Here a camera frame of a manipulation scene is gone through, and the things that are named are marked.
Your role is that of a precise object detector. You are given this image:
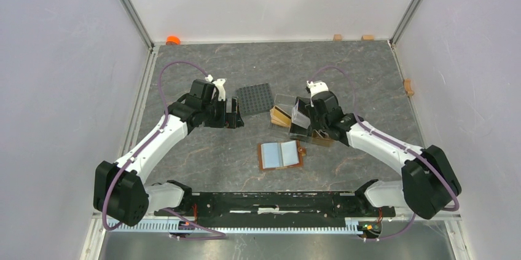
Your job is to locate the curved wooden piece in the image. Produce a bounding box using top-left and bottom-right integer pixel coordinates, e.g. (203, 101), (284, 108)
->
(403, 79), (415, 97)

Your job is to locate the white slotted cable duct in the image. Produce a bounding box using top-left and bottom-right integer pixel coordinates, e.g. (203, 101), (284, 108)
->
(114, 217), (362, 235)

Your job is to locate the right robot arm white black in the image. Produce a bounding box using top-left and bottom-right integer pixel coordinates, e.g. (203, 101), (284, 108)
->
(306, 91), (461, 219)

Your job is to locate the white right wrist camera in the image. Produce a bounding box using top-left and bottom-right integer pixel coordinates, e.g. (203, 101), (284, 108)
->
(307, 81), (329, 107)

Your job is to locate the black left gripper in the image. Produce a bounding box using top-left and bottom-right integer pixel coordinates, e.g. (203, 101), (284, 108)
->
(202, 97), (243, 128)

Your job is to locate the gold credit card stack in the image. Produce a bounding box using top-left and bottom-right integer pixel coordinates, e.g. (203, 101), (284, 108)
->
(270, 105), (292, 128)

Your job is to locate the orange round cap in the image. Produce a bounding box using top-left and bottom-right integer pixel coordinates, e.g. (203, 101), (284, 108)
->
(165, 36), (181, 45)

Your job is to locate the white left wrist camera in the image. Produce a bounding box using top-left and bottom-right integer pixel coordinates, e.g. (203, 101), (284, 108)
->
(205, 74), (226, 101)

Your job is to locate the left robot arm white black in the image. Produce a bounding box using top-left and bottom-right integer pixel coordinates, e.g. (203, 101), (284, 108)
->
(93, 77), (244, 226)

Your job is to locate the brown leather card holder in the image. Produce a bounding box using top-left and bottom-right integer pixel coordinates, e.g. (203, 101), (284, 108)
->
(257, 140), (307, 170)

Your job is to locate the dark grey studded baseplate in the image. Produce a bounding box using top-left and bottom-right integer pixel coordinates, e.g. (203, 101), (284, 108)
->
(235, 83), (274, 116)

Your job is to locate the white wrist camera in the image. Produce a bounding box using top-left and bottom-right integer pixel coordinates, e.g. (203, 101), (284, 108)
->
(307, 81), (329, 107)
(205, 74), (226, 101)

